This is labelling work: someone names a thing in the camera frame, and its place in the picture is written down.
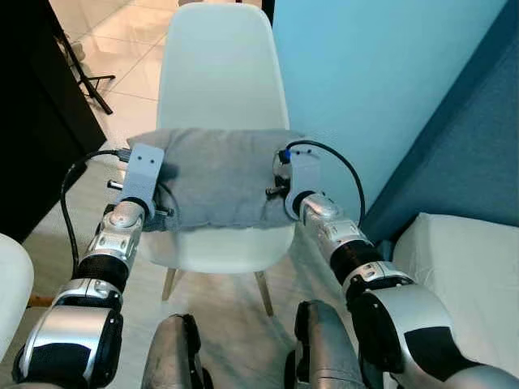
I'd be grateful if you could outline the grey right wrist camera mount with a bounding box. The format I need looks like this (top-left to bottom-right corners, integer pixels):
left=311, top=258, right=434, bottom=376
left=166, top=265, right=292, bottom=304
left=274, top=146, right=321, bottom=220

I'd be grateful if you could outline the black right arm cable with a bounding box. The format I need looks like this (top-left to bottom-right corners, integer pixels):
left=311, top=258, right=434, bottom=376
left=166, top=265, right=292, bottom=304
left=284, top=140, right=367, bottom=224

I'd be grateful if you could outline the grey robot leg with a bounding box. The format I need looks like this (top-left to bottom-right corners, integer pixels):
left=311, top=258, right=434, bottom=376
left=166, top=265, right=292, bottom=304
left=284, top=300, right=362, bottom=389
left=142, top=314, right=213, bottom=389

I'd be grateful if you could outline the white bed mattress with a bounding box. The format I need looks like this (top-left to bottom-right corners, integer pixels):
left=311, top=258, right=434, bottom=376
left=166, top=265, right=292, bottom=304
left=393, top=212, right=519, bottom=378

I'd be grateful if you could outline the white plastic chair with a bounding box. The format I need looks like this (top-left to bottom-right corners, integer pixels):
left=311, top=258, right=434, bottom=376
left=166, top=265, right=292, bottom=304
left=138, top=0, right=297, bottom=317

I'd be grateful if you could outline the white rounded object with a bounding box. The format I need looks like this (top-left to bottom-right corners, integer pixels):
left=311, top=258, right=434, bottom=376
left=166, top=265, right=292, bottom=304
left=0, top=233, right=35, bottom=361

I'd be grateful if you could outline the grey right robot leg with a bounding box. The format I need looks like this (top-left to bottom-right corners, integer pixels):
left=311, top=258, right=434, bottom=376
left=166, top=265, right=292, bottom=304
left=284, top=300, right=362, bottom=389

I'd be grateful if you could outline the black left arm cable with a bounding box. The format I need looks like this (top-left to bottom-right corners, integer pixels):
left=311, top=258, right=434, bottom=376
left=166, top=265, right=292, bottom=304
left=61, top=150, right=131, bottom=276

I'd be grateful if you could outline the black door frame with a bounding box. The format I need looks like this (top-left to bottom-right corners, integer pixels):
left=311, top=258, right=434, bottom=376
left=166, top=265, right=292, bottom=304
left=259, top=0, right=277, bottom=24

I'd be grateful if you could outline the black metal stand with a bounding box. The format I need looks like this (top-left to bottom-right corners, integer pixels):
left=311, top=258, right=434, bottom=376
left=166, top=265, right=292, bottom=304
left=53, top=28, right=116, bottom=116

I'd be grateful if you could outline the grey left robot leg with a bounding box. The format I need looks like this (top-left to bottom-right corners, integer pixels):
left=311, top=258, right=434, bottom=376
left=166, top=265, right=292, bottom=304
left=142, top=314, right=213, bottom=389

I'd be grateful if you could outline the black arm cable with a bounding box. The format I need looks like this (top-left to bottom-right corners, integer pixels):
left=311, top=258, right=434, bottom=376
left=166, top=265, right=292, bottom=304
left=61, top=150, right=131, bottom=276
left=284, top=140, right=367, bottom=224

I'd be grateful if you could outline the grey pillow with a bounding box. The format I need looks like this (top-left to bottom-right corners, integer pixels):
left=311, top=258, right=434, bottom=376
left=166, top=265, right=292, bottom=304
left=126, top=127, right=305, bottom=233

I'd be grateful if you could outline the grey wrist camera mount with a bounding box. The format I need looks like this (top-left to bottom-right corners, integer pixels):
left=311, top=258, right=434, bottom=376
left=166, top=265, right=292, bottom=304
left=274, top=146, right=321, bottom=220
left=120, top=143, right=165, bottom=212

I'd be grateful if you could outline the dark cabinet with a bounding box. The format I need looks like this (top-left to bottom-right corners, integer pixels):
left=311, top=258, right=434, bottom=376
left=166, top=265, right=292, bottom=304
left=0, top=0, right=108, bottom=244

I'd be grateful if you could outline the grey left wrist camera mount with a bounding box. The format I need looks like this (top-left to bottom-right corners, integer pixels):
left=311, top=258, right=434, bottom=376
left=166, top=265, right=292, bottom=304
left=120, top=143, right=165, bottom=212

